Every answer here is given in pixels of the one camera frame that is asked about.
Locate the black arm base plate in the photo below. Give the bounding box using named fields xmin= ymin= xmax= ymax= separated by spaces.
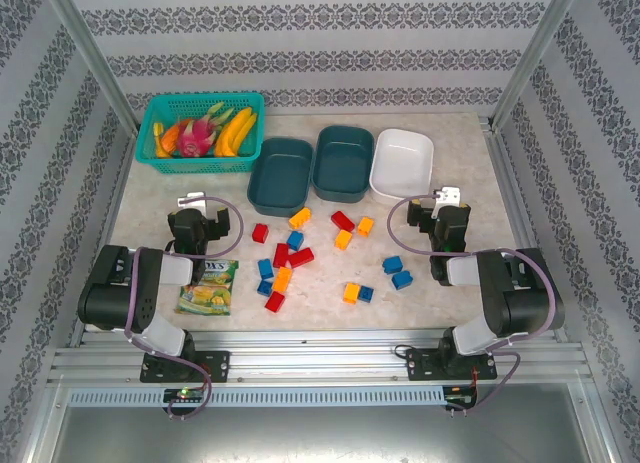
xmin=404 ymin=347 xmax=499 ymax=383
xmin=139 ymin=350 xmax=231 ymax=384

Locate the white container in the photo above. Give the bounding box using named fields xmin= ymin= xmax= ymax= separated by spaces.
xmin=368 ymin=127 xmax=435 ymax=205

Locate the yellow banana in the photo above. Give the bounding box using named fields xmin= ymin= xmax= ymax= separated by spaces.
xmin=227 ymin=112 xmax=259 ymax=157
xmin=213 ymin=106 xmax=254 ymax=158

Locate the pink dragon fruit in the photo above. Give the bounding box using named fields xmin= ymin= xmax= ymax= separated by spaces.
xmin=174 ymin=102 xmax=234 ymax=159

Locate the aluminium frame post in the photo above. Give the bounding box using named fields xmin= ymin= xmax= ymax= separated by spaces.
xmin=488 ymin=0 xmax=585 ymax=132
xmin=42 ymin=0 xmax=140 ymax=132

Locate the slotted grey cable duct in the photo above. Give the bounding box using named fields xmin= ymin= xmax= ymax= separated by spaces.
xmin=67 ymin=387 xmax=446 ymax=408

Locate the dark teal container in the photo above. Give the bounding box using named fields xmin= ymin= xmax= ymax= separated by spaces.
xmin=310 ymin=125 xmax=376 ymax=204
xmin=247 ymin=136 xmax=315 ymax=219

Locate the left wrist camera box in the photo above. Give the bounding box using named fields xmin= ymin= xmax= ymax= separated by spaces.
xmin=178 ymin=191 xmax=207 ymax=215

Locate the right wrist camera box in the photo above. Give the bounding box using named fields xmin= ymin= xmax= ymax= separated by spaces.
xmin=434 ymin=185 xmax=461 ymax=209

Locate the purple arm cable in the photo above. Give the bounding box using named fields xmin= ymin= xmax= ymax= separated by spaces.
xmin=387 ymin=192 xmax=559 ymax=419
xmin=122 ymin=195 xmax=246 ymax=422

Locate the orange mango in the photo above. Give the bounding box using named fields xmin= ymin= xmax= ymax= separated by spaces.
xmin=158 ymin=122 xmax=184 ymax=154

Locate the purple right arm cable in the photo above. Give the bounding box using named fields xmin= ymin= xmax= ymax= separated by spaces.
xmin=387 ymin=192 xmax=559 ymax=419

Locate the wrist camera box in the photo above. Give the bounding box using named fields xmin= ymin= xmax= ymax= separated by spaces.
xmin=434 ymin=185 xmax=461 ymax=209
xmin=178 ymin=191 xmax=207 ymax=215

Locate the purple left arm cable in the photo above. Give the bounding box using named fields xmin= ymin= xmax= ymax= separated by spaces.
xmin=122 ymin=195 xmax=246 ymax=422

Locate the teal plastic basket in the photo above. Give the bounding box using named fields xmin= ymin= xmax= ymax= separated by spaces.
xmin=135 ymin=91 xmax=266 ymax=175

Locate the green candy bag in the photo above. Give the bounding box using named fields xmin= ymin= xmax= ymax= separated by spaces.
xmin=174 ymin=257 xmax=240 ymax=318

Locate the aluminium mounting rail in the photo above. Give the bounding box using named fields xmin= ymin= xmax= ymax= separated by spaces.
xmin=47 ymin=330 xmax=591 ymax=384

